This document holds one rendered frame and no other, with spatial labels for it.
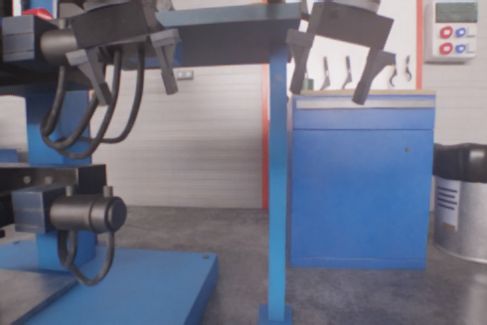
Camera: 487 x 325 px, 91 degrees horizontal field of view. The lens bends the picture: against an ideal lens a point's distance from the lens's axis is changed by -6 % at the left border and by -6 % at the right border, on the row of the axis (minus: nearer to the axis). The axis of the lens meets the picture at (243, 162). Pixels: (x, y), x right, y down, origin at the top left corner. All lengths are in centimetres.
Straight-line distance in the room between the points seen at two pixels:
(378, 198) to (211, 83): 187
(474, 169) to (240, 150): 180
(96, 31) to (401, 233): 151
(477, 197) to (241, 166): 181
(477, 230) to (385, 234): 56
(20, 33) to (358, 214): 150
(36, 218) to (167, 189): 202
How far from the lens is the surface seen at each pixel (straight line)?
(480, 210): 187
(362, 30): 50
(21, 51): 91
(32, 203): 89
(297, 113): 135
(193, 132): 266
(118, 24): 49
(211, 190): 266
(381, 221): 152
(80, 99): 137
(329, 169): 138
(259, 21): 79
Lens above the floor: 69
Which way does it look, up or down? 5 degrees down
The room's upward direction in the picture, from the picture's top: straight up
